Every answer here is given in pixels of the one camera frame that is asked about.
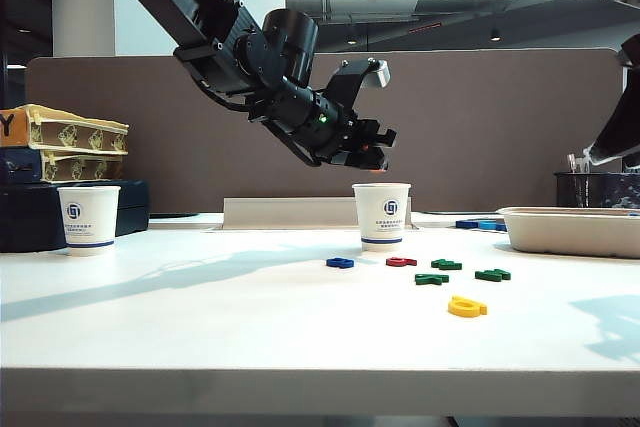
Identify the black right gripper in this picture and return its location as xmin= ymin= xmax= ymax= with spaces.
xmin=582 ymin=34 xmax=640 ymax=168

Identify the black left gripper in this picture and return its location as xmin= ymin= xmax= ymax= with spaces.
xmin=294 ymin=91 xmax=399 ymax=172

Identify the white paper cup blue logo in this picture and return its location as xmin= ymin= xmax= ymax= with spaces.
xmin=351 ymin=182 xmax=412 ymax=253
xmin=56 ymin=185 xmax=122 ymax=257

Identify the green letter k magnet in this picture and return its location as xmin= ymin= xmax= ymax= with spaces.
xmin=414 ymin=272 xmax=451 ymax=287

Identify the yellow letter magnet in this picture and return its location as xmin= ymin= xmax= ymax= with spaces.
xmin=447 ymin=295 xmax=489 ymax=319

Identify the black pen holder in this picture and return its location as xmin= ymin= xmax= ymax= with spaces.
xmin=553 ymin=171 xmax=640 ymax=209

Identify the brown desk partition panel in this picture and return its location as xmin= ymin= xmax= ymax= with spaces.
xmin=24 ymin=49 xmax=626 ymax=216

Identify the beige paper pulp tray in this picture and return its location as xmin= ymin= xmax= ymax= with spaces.
xmin=497 ymin=206 xmax=640 ymax=260

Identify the yellow box with blue end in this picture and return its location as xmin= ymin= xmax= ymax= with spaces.
xmin=0 ymin=146 xmax=127 ymax=183

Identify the white round column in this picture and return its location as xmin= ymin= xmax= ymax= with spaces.
xmin=51 ymin=0 xmax=116 ymax=58

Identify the dark navy case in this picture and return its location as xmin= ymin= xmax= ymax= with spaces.
xmin=0 ymin=179 xmax=150 ymax=253

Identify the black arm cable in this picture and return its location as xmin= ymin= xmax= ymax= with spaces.
xmin=197 ymin=79 xmax=326 ymax=169

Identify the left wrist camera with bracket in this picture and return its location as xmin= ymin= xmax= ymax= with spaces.
xmin=324 ymin=57 xmax=391 ymax=116

